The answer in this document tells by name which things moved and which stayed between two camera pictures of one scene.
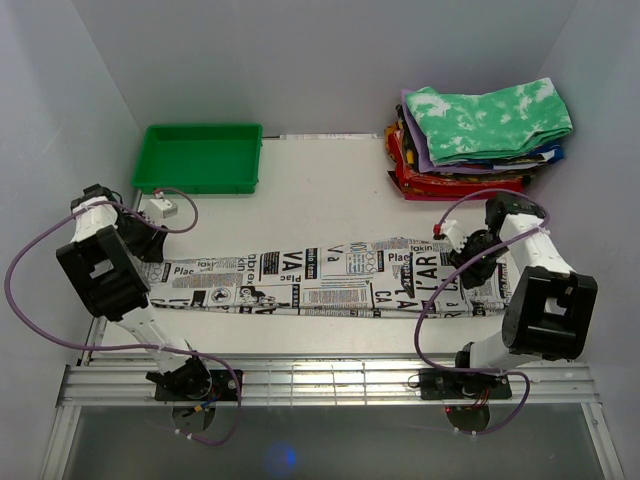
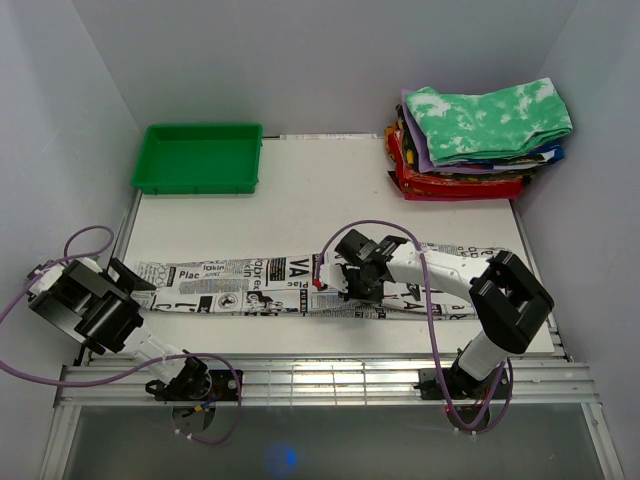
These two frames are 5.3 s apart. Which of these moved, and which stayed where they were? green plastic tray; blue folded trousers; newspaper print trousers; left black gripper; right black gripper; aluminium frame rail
Moved: left black gripper; right black gripper
Stayed: blue folded trousers; newspaper print trousers; aluminium frame rail; green plastic tray
